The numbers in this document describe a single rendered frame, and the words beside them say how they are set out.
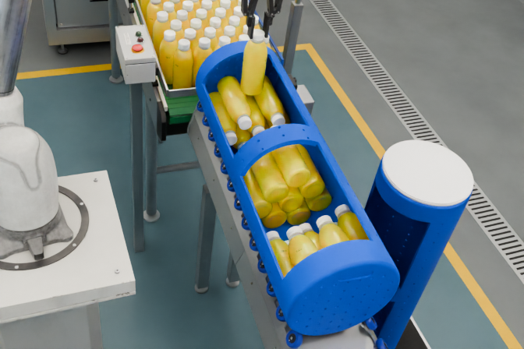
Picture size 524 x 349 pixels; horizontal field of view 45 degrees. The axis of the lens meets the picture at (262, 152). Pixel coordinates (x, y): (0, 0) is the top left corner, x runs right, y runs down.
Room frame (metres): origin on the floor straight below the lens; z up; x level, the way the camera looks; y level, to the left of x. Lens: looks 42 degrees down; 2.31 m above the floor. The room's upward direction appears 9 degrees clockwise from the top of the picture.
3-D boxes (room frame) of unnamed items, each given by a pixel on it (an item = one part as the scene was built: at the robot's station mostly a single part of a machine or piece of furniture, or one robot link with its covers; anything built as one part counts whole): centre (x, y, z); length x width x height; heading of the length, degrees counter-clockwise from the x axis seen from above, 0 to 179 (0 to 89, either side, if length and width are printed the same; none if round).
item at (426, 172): (1.44, -0.50, 1.03); 0.28 x 0.28 x 0.01
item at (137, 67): (1.77, 0.48, 1.05); 0.20 x 0.10 x 0.10; 24
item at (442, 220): (1.44, -0.50, 0.59); 0.28 x 0.28 x 0.88
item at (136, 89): (1.77, 0.48, 0.50); 0.04 x 0.04 x 1.00; 24
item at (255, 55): (1.57, 0.06, 1.22); 0.07 x 0.07 x 0.19
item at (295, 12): (2.20, -0.04, 0.55); 0.04 x 0.04 x 1.10; 24
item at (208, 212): (1.61, 0.16, 0.31); 0.06 x 0.06 x 0.63; 24
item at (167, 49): (1.85, 0.38, 0.99); 0.07 x 0.07 x 0.19
